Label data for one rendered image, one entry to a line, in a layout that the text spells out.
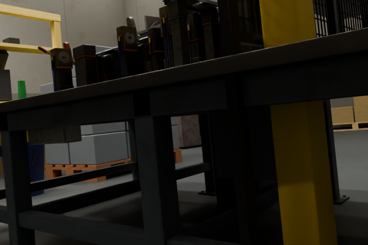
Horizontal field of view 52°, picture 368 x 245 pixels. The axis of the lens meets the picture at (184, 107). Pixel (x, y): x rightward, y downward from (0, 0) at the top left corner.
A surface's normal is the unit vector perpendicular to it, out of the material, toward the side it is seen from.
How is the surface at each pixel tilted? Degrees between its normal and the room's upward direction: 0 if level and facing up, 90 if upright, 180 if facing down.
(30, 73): 90
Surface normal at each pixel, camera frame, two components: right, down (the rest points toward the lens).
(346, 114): -0.44, 0.02
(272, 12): -0.69, 0.04
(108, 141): 0.77, -0.09
